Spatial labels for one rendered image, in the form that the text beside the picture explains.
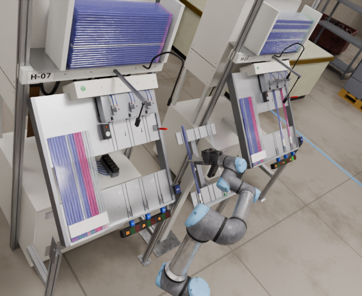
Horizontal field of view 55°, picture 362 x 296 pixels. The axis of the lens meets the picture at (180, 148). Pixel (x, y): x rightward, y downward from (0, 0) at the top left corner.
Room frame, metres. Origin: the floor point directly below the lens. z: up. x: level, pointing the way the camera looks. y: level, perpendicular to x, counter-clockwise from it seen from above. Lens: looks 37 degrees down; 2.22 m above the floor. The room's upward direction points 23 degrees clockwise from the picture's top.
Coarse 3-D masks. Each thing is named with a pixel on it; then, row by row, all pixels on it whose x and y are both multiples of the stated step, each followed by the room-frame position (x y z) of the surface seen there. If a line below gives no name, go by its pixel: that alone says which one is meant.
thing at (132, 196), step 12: (132, 180) 1.37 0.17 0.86; (144, 180) 1.43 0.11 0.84; (156, 180) 1.48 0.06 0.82; (108, 192) 1.24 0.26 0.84; (120, 192) 1.28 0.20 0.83; (132, 192) 1.33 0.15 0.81; (144, 192) 1.39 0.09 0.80; (156, 192) 1.44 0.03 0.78; (168, 192) 1.50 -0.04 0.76; (60, 204) 1.04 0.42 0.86; (108, 204) 1.20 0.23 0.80; (120, 204) 1.25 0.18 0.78; (132, 204) 1.29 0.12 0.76; (144, 204) 1.35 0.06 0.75; (156, 204) 1.40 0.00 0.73; (108, 216) 1.16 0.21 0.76; (120, 216) 1.21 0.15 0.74; (132, 216) 1.25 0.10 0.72
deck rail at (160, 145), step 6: (156, 102) 1.74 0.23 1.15; (156, 114) 1.70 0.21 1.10; (156, 120) 1.68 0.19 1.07; (162, 132) 1.66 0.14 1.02; (162, 138) 1.64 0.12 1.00; (156, 144) 1.65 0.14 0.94; (162, 144) 1.62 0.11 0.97; (162, 150) 1.61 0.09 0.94; (162, 156) 1.60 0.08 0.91; (162, 162) 1.59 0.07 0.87; (162, 168) 1.58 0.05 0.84; (168, 168) 1.57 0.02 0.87; (168, 174) 1.55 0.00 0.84; (168, 180) 1.54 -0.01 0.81; (174, 198) 1.50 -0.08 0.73
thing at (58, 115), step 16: (48, 96) 1.29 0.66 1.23; (64, 96) 1.35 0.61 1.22; (48, 112) 1.25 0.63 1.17; (64, 112) 1.30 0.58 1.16; (80, 112) 1.37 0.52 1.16; (96, 112) 1.43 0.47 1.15; (48, 128) 1.20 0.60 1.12; (64, 128) 1.26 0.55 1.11; (80, 128) 1.32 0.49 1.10; (96, 128) 1.38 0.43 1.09; (112, 128) 1.45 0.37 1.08; (128, 128) 1.52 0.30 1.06; (144, 128) 1.60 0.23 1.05; (48, 144) 1.16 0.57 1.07; (96, 144) 1.33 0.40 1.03; (112, 144) 1.40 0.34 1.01; (128, 144) 1.47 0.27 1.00
